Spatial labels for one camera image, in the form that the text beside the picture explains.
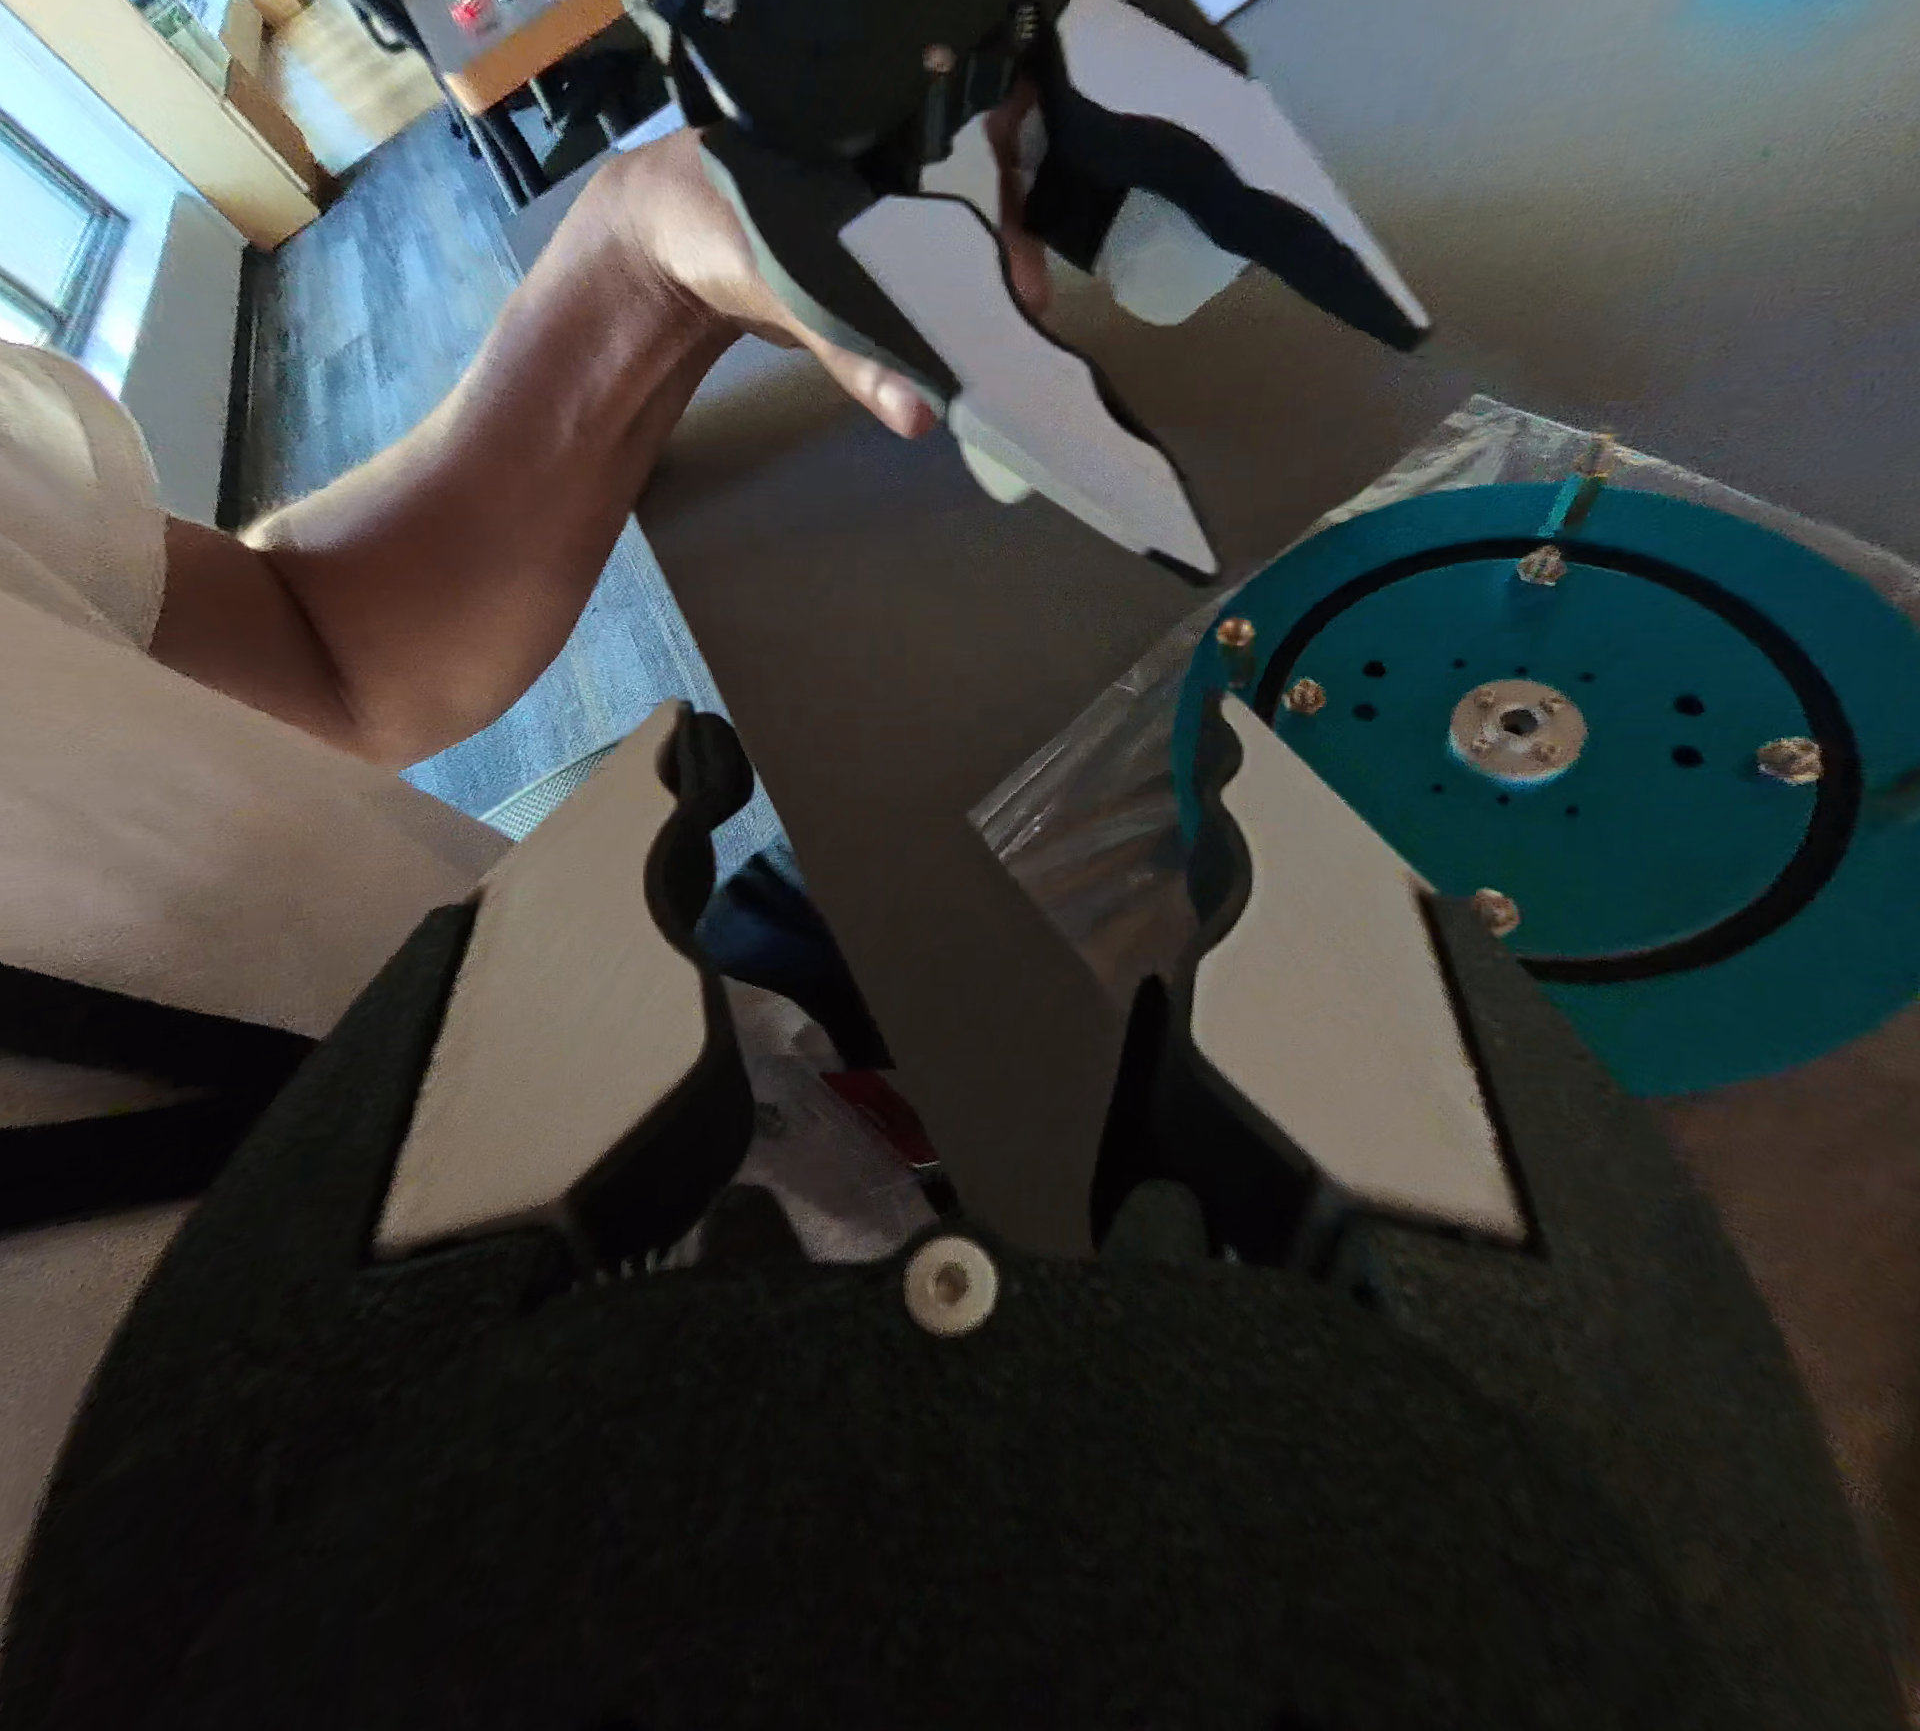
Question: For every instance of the person's dark trousers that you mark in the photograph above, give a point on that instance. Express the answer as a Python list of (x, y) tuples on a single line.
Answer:
[(783, 948)]

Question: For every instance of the brass standoff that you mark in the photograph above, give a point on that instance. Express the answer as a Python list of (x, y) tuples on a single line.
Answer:
[(1234, 634)]

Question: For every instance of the person's left hand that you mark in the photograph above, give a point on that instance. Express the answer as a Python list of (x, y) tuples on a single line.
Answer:
[(695, 246)]

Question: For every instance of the blue round metal turntable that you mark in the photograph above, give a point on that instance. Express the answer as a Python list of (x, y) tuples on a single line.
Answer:
[(1651, 891)]

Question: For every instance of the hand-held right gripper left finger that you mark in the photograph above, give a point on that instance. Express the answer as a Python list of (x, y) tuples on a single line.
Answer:
[(555, 1041)]

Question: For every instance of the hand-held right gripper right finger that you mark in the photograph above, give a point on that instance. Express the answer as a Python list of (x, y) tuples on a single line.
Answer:
[(1336, 1026)]

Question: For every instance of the large glass window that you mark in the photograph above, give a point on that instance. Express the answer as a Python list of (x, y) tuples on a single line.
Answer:
[(44, 246)]

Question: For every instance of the black mesh office chair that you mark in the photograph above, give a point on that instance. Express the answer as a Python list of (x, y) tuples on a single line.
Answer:
[(570, 793)]

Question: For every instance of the person's left forearm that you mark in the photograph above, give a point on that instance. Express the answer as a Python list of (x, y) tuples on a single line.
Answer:
[(453, 529)]

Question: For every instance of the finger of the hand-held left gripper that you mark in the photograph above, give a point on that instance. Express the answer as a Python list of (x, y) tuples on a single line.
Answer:
[(1024, 396), (1247, 144)]

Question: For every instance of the large clear plastic bag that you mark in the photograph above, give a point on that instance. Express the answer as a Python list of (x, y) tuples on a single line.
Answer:
[(1081, 845)]

